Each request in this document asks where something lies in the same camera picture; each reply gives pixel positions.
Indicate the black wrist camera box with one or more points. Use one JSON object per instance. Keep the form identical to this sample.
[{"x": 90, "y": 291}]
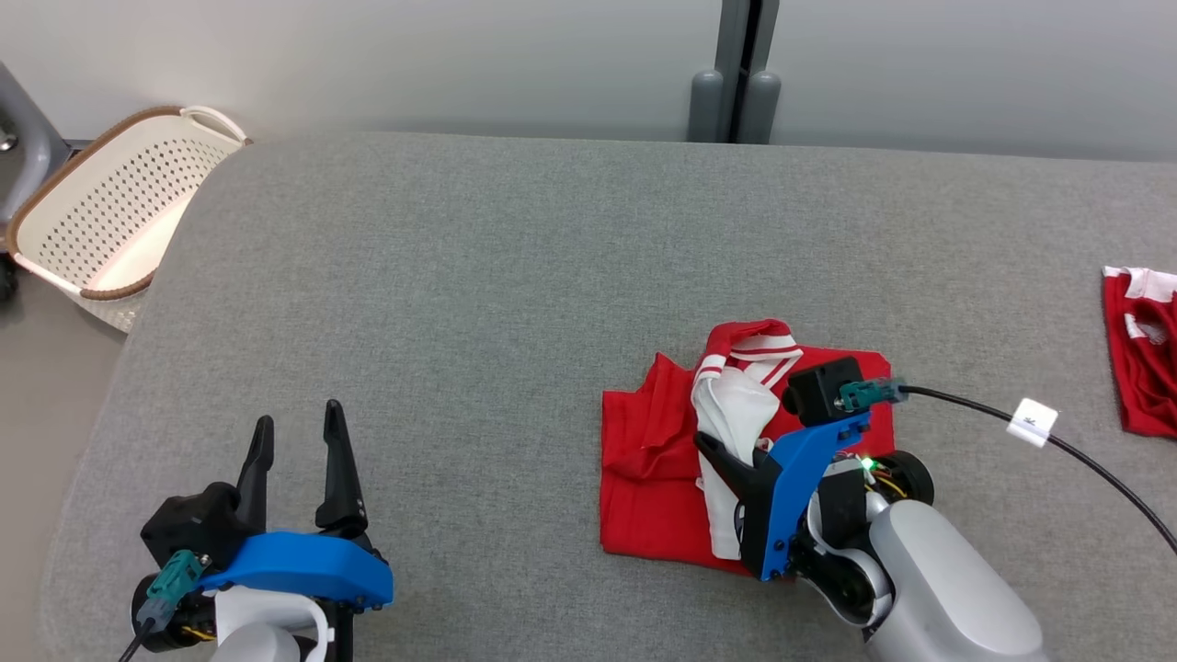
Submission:
[
  {"x": 188, "y": 524},
  {"x": 818, "y": 391}
]

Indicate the red Bulls basketball jersey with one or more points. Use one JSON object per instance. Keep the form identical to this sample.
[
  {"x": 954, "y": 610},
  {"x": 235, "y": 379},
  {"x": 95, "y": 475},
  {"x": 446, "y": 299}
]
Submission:
[{"x": 653, "y": 496}]

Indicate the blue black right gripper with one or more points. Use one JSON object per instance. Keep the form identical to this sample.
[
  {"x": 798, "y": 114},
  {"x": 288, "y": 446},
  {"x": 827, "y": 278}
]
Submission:
[{"x": 782, "y": 496}]

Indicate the dark grey vertical pillar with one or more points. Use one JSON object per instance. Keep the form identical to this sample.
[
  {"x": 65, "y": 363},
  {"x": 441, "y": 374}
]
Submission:
[{"x": 736, "y": 37}]

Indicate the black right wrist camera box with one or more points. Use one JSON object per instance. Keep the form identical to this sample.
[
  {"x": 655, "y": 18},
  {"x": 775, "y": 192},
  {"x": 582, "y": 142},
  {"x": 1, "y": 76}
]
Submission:
[{"x": 818, "y": 391}]

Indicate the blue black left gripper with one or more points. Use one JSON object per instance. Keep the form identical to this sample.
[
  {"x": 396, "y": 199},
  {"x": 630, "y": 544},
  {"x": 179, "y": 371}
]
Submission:
[{"x": 303, "y": 570}]

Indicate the red shorts with white stripes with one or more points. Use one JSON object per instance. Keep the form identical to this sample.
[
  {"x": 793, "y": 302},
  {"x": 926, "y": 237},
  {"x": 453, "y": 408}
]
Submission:
[{"x": 1145, "y": 368}]

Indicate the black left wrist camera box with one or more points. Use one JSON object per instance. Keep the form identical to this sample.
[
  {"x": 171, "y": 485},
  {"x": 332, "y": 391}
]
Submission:
[{"x": 188, "y": 524}]

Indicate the white perforated laundry basket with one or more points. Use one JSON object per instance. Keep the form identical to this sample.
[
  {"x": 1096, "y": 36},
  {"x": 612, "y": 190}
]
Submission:
[{"x": 101, "y": 211}]

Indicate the grey cylindrical post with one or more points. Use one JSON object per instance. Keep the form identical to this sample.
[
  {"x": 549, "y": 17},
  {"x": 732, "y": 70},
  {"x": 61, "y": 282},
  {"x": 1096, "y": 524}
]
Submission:
[
  {"x": 761, "y": 106},
  {"x": 706, "y": 106}
]

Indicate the grey chair frame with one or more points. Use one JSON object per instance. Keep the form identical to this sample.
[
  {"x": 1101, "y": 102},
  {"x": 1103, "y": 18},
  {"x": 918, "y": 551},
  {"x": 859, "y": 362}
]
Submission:
[{"x": 28, "y": 138}]

